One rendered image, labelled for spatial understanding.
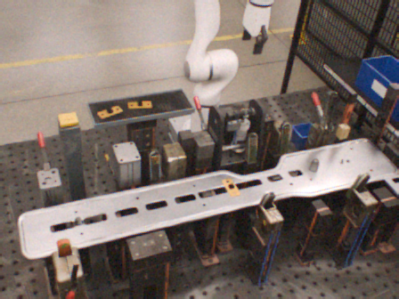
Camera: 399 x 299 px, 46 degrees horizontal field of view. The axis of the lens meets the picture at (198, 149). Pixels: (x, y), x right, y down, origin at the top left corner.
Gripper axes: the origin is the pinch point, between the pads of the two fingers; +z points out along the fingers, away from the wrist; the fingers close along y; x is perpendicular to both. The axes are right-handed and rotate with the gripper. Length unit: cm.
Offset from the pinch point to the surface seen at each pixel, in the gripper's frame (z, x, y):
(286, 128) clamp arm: 31.9, 16.3, 9.6
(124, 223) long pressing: 41, -51, 32
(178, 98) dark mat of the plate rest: 26.3, -21.2, -9.3
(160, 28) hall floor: 150, 53, -286
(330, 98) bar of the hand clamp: 21.2, 33.4, 8.1
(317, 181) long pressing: 40, 21, 31
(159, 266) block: 45, -43, 48
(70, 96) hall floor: 148, -47, -186
